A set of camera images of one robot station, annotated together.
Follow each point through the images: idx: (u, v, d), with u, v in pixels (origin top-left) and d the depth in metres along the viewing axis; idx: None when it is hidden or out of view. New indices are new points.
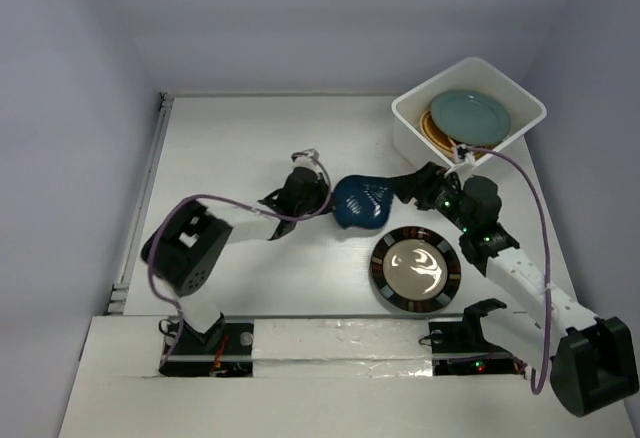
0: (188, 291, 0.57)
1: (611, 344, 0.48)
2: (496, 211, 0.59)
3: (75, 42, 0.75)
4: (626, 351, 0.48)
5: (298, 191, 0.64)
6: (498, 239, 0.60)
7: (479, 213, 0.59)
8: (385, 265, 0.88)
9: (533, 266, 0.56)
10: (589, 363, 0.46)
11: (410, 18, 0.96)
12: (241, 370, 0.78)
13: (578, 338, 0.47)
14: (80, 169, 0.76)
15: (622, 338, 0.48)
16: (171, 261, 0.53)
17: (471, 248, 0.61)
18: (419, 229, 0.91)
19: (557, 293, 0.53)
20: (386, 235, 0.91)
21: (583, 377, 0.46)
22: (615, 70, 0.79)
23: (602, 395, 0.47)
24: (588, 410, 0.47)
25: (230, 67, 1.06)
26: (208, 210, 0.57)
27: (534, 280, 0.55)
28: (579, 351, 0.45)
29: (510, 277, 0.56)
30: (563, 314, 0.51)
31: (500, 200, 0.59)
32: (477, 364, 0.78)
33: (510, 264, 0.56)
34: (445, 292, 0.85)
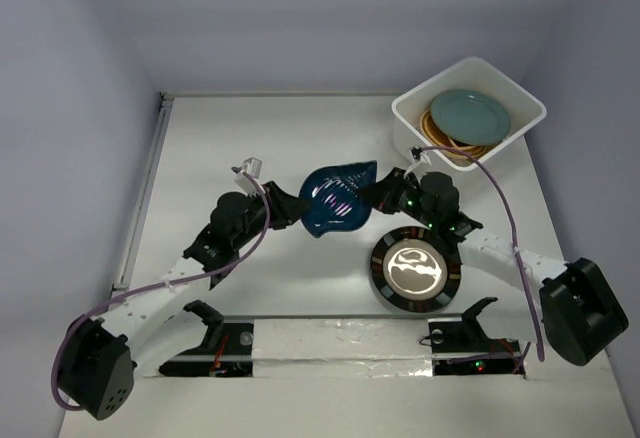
0: (111, 409, 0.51)
1: (588, 284, 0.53)
2: (455, 201, 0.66)
3: (75, 45, 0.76)
4: (601, 286, 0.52)
5: (226, 228, 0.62)
6: (464, 228, 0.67)
7: (441, 207, 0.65)
8: (385, 265, 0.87)
9: (498, 238, 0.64)
10: (572, 306, 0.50)
11: (409, 18, 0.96)
12: (241, 371, 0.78)
13: (557, 286, 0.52)
14: (80, 172, 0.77)
15: (594, 275, 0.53)
16: (80, 387, 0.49)
17: (442, 242, 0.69)
18: (419, 229, 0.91)
19: (526, 253, 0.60)
20: (385, 234, 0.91)
21: (575, 322, 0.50)
22: (615, 70, 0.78)
23: (598, 335, 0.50)
24: (589, 354, 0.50)
25: (230, 67, 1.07)
26: (104, 325, 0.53)
27: (502, 248, 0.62)
28: (556, 295, 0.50)
29: (482, 254, 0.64)
30: (536, 267, 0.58)
31: (455, 190, 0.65)
32: (477, 364, 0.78)
33: (477, 244, 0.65)
34: (445, 292, 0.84)
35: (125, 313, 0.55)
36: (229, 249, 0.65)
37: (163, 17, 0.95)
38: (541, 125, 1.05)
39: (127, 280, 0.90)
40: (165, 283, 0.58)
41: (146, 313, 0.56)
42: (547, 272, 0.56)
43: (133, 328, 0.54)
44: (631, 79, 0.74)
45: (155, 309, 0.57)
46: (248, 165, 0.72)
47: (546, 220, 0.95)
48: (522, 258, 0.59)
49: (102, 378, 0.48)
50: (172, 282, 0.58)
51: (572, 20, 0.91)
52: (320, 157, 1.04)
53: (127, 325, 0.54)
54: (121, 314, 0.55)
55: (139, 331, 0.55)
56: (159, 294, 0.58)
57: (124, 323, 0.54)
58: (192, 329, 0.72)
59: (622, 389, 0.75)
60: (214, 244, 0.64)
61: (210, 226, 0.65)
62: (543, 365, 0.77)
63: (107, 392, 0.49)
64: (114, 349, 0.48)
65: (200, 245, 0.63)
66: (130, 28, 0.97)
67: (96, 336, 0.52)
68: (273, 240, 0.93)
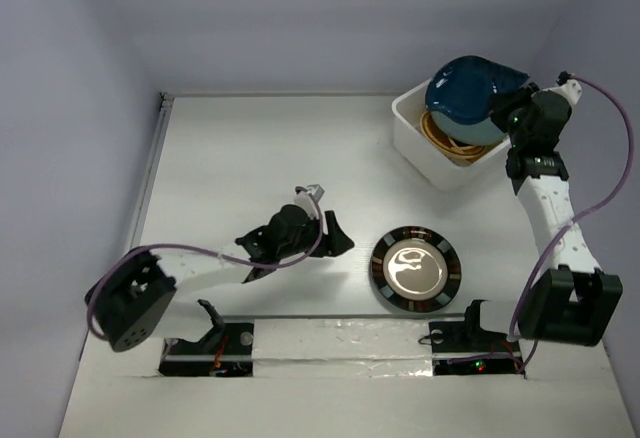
0: (126, 343, 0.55)
1: (597, 296, 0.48)
2: (556, 127, 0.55)
3: (75, 44, 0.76)
4: (607, 308, 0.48)
5: (279, 233, 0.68)
6: (549, 165, 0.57)
7: (537, 124, 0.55)
8: (385, 265, 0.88)
9: (565, 202, 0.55)
10: (563, 299, 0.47)
11: (410, 18, 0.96)
12: (241, 370, 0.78)
13: (567, 276, 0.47)
14: (80, 171, 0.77)
15: (609, 295, 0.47)
16: (110, 312, 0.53)
17: (516, 165, 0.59)
18: (419, 229, 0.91)
19: (575, 231, 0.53)
20: (385, 234, 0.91)
21: (552, 307, 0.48)
22: (617, 69, 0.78)
23: (556, 330, 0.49)
24: (536, 336, 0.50)
25: (230, 67, 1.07)
26: (159, 262, 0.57)
27: (560, 214, 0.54)
28: (557, 284, 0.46)
29: (537, 203, 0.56)
30: (567, 250, 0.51)
31: (566, 118, 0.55)
32: (477, 364, 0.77)
33: (542, 190, 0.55)
34: (445, 293, 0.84)
35: (178, 260, 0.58)
36: (272, 254, 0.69)
37: (163, 17, 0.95)
38: None
39: None
40: (217, 254, 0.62)
41: (196, 268, 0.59)
42: (572, 262, 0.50)
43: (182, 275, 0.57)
44: (633, 78, 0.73)
45: (201, 270, 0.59)
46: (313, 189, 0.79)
47: None
48: (566, 234, 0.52)
49: (136, 314, 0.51)
50: (224, 255, 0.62)
51: (573, 19, 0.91)
52: (320, 156, 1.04)
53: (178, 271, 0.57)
54: (174, 260, 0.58)
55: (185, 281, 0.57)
56: (210, 261, 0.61)
57: (175, 268, 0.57)
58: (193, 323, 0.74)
59: (622, 389, 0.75)
60: (262, 244, 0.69)
61: (262, 228, 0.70)
62: (544, 365, 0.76)
63: (132, 327, 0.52)
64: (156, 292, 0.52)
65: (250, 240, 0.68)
66: (130, 29, 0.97)
67: (145, 270, 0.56)
68: None
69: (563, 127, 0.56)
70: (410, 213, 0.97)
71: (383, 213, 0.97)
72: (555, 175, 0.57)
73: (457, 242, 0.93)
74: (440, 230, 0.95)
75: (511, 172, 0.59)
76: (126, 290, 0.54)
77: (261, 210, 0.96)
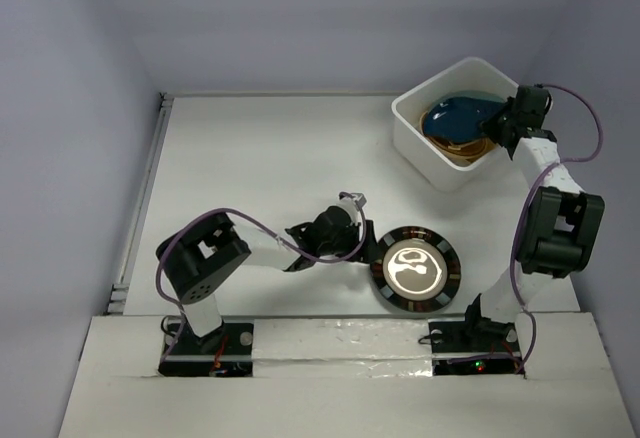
0: (189, 301, 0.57)
1: (582, 214, 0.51)
2: (541, 103, 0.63)
3: (75, 45, 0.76)
4: (593, 224, 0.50)
5: (321, 229, 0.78)
6: (538, 131, 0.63)
7: (523, 100, 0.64)
8: (385, 266, 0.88)
9: (555, 153, 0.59)
10: (552, 213, 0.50)
11: (410, 18, 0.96)
12: (241, 370, 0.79)
13: (553, 192, 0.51)
14: (80, 171, 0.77)
15: (592, 210, 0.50)
16: (180, 265, 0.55)
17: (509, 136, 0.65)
18: (419, 229, 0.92)
19: (561, 169, 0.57)
20: (385, 235, 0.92)
21: (543, 223, 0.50)
22: (616, 69, 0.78)
23: (550, 250, 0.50)
24: (530, 257, 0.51)
25: (230, 67, 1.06)
26: (233, 228, 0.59)
27: (549, 159, 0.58)
28: (545, 196, 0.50)
29: (530, 155, 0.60)
30: (555, 180, 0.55)
31: (547, 92, 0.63)
32: (477, 364, 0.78)
33: (533, 145, 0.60)
34: (444, 292, 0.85)
35: (251, 233, 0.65)
36: (312, 247, 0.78)
37: (163, 18, 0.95)
38: None
39: (127, 280, 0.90)
40: (277, 235, 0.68)
41: (263, 244, 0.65)
42: (561, 187, 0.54)
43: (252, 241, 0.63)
44: (632, 78, 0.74)
45: (267, 246, 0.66)
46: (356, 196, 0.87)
47: None
48: (552, 169, 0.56)
49: (208, 269, 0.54)
50: (283, 239, 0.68)
51: (573, 19, 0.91)
52: (320, 156, 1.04)
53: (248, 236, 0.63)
54: (249, 231, 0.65)
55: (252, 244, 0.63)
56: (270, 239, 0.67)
57: (249, 237, 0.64)
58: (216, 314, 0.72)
59: (622, 389, 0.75)
60: (304, 239, 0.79)
61: (305, 226, 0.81)
62: (544, 365, 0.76)
63: (200, 282, 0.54)
64: (230, 254, 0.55)
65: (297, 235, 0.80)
66: (130, 28, 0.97)
67: (216, 233, 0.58)
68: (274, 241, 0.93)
69: (547, 102, 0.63)
70: (409, 214, 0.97)
71: (383, 213, 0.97)
72: (546, 138, 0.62)
73: (456, 242, 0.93)
74: (439, 231, 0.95)
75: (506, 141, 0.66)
76: (198, 249, 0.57)
77: (261, 210, 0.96)
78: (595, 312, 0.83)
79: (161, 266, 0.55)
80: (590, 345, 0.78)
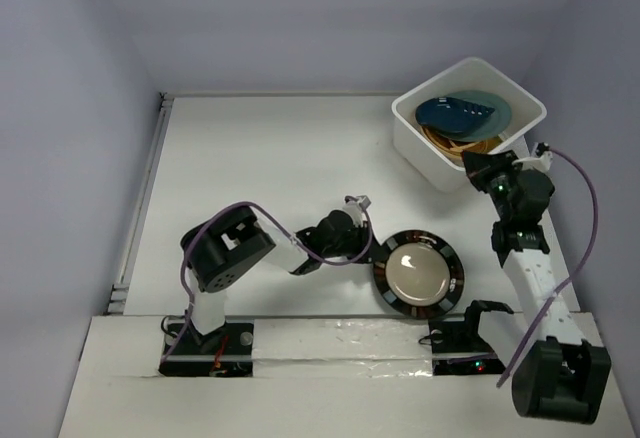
0: (213, 288, 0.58)
1: (587, 367, 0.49)
2: (539, 210, 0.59)
3: (75, 45, 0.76)
4: (596, 381, 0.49)
5: (322, 233, 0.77)
6: (531, 239, 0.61)
7: (521, 205, 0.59)
8: (388, 271, 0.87)
9: (548, 273, 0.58)
10: (555, 372, 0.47)
11: (410, 19, 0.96)
12: (241, 370, 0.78)
13: (554, 348, 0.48)
14: (80, 170, 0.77)
15: (596, 366, 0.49)
16: (205, 256, 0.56)
17: (500, 238, 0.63)
18: (422, 234, 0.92)
19: (558, 304, 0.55)
20: (389, 238, 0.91)
21: (544, 382, 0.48)
22: (617, 68, 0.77)
23: (552, 406, 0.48)
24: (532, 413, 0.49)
25: (230, 67, 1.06)
26: (257, 222, 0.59)
27: (543, 284, 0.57)
28: (549, 356, 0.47)
29: (522, 275, 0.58)
30: (553, 323, 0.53)
31: (548, 200, 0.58)
32: (477, 364, 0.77)
33: (526, 263, 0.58)
34: (447, 299, 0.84)
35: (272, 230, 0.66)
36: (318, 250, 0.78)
37: (162, 17, 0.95)
38: (540, 125, 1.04)
39: (127, 280, 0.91)
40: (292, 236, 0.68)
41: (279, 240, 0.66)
42: (561, 335, 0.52)
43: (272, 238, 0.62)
44: (632, 79, 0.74)
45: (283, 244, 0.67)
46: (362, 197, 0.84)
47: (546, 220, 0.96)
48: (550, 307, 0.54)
49: (232, 259, 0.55)
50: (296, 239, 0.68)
51: (573, 19, 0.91)
52: (320, 156, 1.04)
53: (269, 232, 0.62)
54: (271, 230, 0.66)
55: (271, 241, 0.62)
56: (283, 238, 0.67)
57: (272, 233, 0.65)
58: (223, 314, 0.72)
59: (622, 389, 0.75)
60: (311, 243, 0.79)
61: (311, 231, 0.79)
62: None
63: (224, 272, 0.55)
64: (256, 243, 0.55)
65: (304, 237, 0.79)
66: (131, 28, 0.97)
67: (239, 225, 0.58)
68: None
69: (544, 209, 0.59)
70: (409, 214, 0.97)
71: (383, 214, 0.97)
72: (537, 247, 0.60)
73: (456, 243, 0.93)
74: (439, 231, 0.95)
75: (496, 245, 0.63)
76: (222, 240, 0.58)
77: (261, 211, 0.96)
78: (595, 312, 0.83)
79: (186, 257, 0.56)
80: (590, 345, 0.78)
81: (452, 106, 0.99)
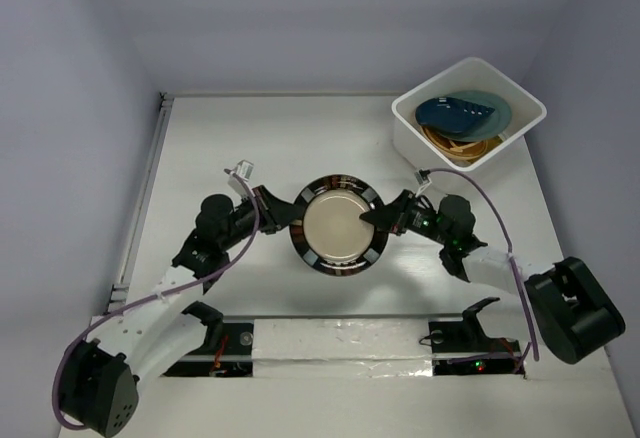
0: (115, 427, 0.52)
1: (577, 280, 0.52)
2: (471, 227, 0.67)
3: (74, 45, 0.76)
4: (591, 283, 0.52)
5: (215, 231, 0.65)
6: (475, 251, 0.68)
7: (456, 230, 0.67)
8: (306, 228, 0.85)
9: (496, 250, 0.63)
10: (557, 297, 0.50)
11: (409, 19, 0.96)
12: (241, 370, 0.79)
13: (541, 280, 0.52)
14: (80, 171, 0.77)
15: (580, 273, 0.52)
16: (83, 407, 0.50)
17: (451, 262, 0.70)
18: (341, 179, 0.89)
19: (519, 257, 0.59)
20: (305, 189, 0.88)
21: (559, 312, 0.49)
22: (618, 67, 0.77)
23: (586, 327, 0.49)
24: (580, 349, 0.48)
25: (229, 67, 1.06)
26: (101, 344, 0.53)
27: (498, 257, 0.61)
28: (538, 286, 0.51)
29: (483, 266, 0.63)
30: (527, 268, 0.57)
31: (473, 215, 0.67)
32: (477, 364, 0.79)
33: (480, 256, 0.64)
34: (372, 248, 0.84)
35: (121, 331, 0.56)
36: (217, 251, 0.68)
37: (161, 16, 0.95)
38: (539, 125, 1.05)
39: (127, 280, 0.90)
40: (157, 296, 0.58)
41: (142, 327, 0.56)
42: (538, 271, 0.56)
43: (132, 346, 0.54)
44: (633, 79, 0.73)
45: (149, 322, 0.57)
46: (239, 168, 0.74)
47: (547, 220, 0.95)
48: (517, 262, 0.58)
49: (107, 396, 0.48)
50: (164, 293, 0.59)
51: (572, 20, 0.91)
52: (320, 157, 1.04)
53: (124, 343, 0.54)
54: (116, 332, 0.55)
55: (135, 348, 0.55)
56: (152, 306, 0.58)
57: (120, 341, 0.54)
58: (193, 331, 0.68)
59: (622, 388, 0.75)
60: (202, 248, 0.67)
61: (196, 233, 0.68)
62: (544, 365, 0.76)
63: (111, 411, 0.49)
64: (115, 368, 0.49)
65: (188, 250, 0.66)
66: (131, 28, 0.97)
67: (93, 357, 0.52)
68: (274, 238, 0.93)
69: (473, 224, 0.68)
70: None
71: None
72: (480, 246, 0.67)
73: None
74: None
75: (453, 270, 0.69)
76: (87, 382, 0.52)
77: None
78: None
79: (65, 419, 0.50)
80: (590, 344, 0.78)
81: (451, 105, 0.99)
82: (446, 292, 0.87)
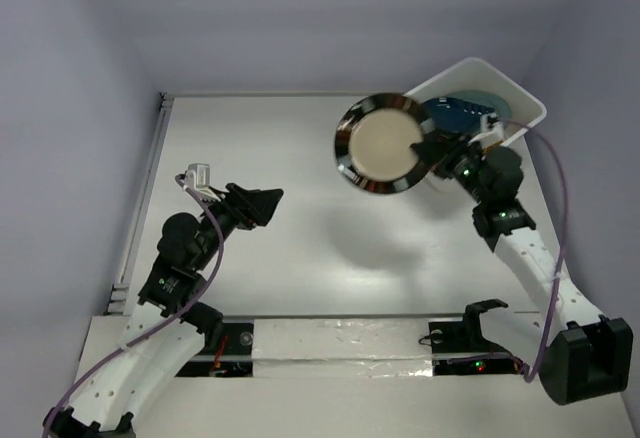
0: None
1: (611, 342, 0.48)
2: (514, 186, 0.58)
3: (74, 45, 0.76)
4: (623, 350, 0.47)
5: (180, 255, 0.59)
6: (514, 217, 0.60)
7: (497, 186, 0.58)
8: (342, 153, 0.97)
9: (544, 252, 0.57)
10: (582, 358, 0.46)
11: (409, 19, 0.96)
12: (241, 370, 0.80)
13: (578, 334, 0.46)
14: (79, 171, 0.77)
15: (621, 338, 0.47)
16: None
17: (483, 223, 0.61)
18: None
19: (565, 282, 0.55)
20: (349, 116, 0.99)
21: (574, 371, 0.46)
22: (619, 66, 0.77)
23: (586, 387, 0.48)
24: (570, 400, 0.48)
25: (229, 68, 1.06)
26: (77, 410, 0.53)
27: (543, 265, 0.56)
28: (574, 344, 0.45)
29: (518, 259, 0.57)
30: (567, 306, 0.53)
31: (522, 173, 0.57)
32: (477, 364, 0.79)
33: (521, 247, 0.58)
34: None
35: (93, 392, 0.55)
36: (187, 275, 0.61)
37: (161, 16, 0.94)
38: (540, 125, 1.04)
39: (127, 280, 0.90)
40: (123, 350, 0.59)
41: (113, 387, 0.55)
42: (578, 317, 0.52)
43: (105, 411, 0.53)
44: (633, 79, 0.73)
45: (120, 378, 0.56)
46: (194, 173, 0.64)
47: (547, 220, 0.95)
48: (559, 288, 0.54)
49: None
50: (129, 346, 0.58)
51: (572, 20, 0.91)
52: (320, 156, 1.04)
53: (99, 406, 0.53)
54: (89, 395, 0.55)
55: (110, 411, 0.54)
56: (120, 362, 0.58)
57: (93, 403, 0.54)
58: (184, 346, 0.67)
59: (623, 389, 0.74)
60: (170, 275, 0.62)
61: (161, 259, 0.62)
62: None
63: None
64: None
65: (155, 279, 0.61)
66: (131, 28, 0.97)
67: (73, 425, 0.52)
68: (275, 239, 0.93)
69: (520, 183, 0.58)
70: (409, 214, 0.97)
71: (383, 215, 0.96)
72: (523, 226, 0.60)
73: (457, 241, 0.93)
74: (441, 231, 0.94)
75: (482, 231, 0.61)
76: None
77: None
78: None
79: None
80: None
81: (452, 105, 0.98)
82: (446, 293, 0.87)
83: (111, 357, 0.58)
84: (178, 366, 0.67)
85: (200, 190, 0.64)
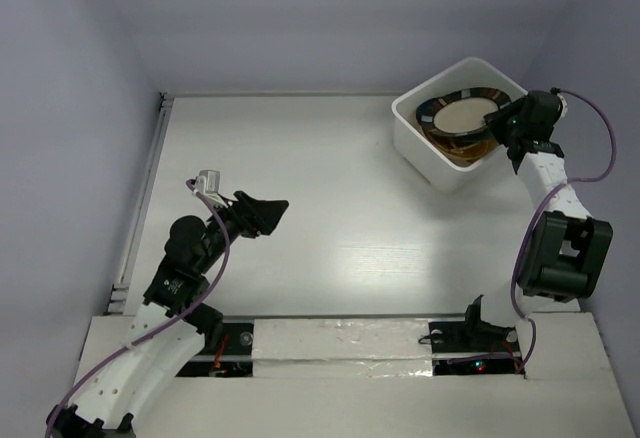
0: None
1: (589, 242, 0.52)
2: (550, 114, 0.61)
3: (74, 45, 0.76)
4: (599, 252, 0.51)
5: (187, 256, 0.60)
6: (545, 146, 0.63)
7: (534, 111, 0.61)
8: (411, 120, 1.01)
9: (561, 171, 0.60)
10: (554, 239, 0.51)
11: (410, 19, 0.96)
12: (241, 370, 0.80)
13: (557, 219, 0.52)
14: (79, 170, 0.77)
15: (599, 238, 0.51)
16: None
17: (514, 147, 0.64)
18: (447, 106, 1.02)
19: (568, 189, 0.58)
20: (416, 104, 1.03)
21: (545, 248, 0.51)
22: (618, 66, 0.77)
23: (553, 274, 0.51)
24: (533, 284, 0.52)
25: (230, 68, 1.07)
26: (80, 408, 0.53)
27: (555, 177, 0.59)
28: (550, 223, 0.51)
29: (535, 172, 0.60)
30: (561, 202, 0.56)
31: (558, 104, 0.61)
32: (477, 364, 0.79)
33: (540, 162, 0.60)
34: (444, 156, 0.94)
35: (97, 390, 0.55)
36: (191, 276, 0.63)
37: (161, 17, 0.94)
38: None
39: (127, 280, 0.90)
40: (128, 347, 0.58)
41: (117, 385, 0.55)
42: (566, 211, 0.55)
43: (109, 409, 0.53)
44: (632, 78, 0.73)
45: (123, 376, 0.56)
46: (205, 179, 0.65)
47: None
48: (559, 191, 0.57)
49: None
50: (133, 344, 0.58)
51: (571, 20, 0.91)
52: (321, 156, 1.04)
53: (103, 405, 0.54)
54: (92, 392, 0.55)
55: (113, 410, 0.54)
56: (124, 359, 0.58)
57: (97, 401, 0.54)
58: (186, 346, 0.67)
59: (622, 387, 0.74)
60: (174, 276, 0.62)
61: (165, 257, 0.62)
62: (544, 364, 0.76)
63: None
64: None
65: (161, 279, 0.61)
66: (130, 29, 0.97)
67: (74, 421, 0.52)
68: (275, 239, 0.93)
69: (556, 113, 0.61)
70: (410, 214, 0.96)
71: (384, 215, 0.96)
72: (553, 153, 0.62)
73: (457, 241, 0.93)
74: (441, 231, 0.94)
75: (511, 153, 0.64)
76: None
77: None
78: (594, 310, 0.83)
79: None
80: (589, 344, 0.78)
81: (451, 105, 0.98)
82: (446, 293, 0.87)
83: (115, 355, 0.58)
84: (179, 365, 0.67)
85: (209, 195, 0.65)
